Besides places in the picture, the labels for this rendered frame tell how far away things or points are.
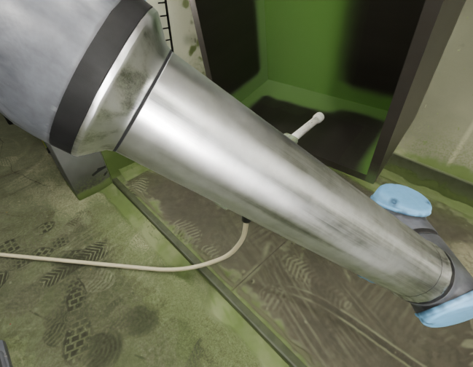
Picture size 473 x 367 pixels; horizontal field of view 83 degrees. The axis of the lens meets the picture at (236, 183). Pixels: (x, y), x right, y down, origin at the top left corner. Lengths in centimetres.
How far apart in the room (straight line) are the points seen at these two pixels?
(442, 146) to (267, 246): 97
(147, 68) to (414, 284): 36
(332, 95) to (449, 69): 70
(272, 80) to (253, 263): 79
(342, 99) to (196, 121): 100
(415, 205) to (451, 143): 110
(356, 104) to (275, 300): 76
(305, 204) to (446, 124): 144
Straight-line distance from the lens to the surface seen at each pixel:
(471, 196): 164
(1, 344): 123
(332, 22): 107
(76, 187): 153
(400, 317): 113
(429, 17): 61
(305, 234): 26
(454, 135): 163
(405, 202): 54
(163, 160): 19
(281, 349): 97
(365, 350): 103
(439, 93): 168
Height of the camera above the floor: 95
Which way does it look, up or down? 40 degrees down
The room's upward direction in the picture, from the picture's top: straight up
